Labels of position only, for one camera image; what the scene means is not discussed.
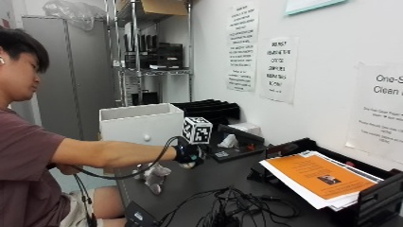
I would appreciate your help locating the grey metal cabinet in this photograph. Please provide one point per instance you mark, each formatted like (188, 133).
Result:
(71, 78)

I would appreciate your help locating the the person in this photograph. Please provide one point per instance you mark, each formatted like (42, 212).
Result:
(26, 157)

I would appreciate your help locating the brown cardboard box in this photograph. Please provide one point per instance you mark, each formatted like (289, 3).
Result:
(157, 7)

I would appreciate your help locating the white earbud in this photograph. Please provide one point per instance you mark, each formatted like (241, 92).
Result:
(2, 60)

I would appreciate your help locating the short printed wall notice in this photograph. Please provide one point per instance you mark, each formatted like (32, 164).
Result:
(278, 70)

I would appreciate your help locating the orange paper sheet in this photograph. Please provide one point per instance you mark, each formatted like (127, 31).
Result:
(321, 176)

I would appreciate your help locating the stack of white papers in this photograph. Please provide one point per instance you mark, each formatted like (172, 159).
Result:
(310, 195)

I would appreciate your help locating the teal-edged wall board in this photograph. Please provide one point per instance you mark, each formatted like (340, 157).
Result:
(313, 5)

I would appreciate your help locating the white drawer knob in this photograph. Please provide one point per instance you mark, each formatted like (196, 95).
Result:
(147, 137)

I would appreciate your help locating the clear plastic bag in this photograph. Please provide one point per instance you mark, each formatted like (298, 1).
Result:
(74, 12)

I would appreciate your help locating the white cardboard box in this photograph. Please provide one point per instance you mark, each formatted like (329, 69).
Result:
(246, 127)

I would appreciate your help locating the small white object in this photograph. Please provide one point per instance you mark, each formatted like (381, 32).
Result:
(229, 142)

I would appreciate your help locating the grey soft toy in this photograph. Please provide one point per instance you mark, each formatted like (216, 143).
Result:
(153, 176)

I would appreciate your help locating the white drawer box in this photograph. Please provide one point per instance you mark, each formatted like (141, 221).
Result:
(140, 124)

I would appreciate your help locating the small black device box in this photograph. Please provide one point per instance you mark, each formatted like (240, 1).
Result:
(139, 217)

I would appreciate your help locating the large printed wall notice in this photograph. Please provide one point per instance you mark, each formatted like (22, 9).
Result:
(380, 110)

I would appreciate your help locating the stack of black file trays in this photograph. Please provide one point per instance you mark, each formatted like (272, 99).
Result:
(209, 108)

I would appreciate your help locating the tall printed wall notice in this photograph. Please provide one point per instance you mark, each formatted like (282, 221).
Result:
(243, 47)

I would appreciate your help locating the black paper tray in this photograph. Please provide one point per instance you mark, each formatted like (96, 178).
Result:
(369, 198)

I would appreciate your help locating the white marker cube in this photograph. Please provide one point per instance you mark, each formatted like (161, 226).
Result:
(197, 130)

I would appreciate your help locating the black organizers on shelf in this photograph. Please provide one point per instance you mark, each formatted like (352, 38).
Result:
(155, 55)

